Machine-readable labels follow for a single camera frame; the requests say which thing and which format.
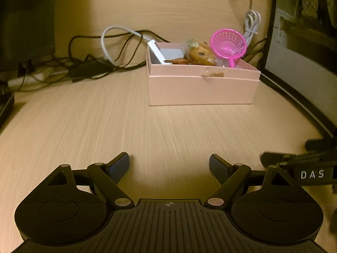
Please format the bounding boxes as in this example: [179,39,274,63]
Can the pink plastic basket scoop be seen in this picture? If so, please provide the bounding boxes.
[210,29,247,69]

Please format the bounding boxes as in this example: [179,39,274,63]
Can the black power adapter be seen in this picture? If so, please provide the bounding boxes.
[70,58,114,81]

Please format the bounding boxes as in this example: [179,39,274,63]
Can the red snack packet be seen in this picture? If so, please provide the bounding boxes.
[168,58,190,66]

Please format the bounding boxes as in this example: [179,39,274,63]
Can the clear bread packet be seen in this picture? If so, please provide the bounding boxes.
[181,39,219,66]

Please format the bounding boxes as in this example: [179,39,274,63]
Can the black keyboard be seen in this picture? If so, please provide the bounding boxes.
[0,89,15,127]

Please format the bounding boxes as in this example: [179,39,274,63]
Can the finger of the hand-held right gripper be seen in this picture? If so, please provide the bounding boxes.
[260,151,337,167]
[305,137,337,150]

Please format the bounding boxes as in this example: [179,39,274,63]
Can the pink cardboard box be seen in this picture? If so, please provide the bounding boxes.
[146,41,261,107]

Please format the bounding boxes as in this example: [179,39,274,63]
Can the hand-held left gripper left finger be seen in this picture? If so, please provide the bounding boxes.
[46,152,133,207]

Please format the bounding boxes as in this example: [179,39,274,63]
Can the small white box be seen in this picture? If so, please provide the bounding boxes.
[147,40,171,65]

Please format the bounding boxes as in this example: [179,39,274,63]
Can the computer case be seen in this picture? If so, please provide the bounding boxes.
[264,0,337,85]

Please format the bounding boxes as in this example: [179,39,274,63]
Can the black monitor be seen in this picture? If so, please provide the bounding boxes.
[0,0,57,72]

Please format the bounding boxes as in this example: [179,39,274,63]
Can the white power strip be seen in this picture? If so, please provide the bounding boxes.
[8,67,53,87]

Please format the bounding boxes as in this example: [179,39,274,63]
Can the black cable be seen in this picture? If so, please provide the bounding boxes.
[68,29,169,69]
[0,55,80,93]

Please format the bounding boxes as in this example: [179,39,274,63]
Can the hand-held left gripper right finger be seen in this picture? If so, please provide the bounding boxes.
[206,153,298,207]

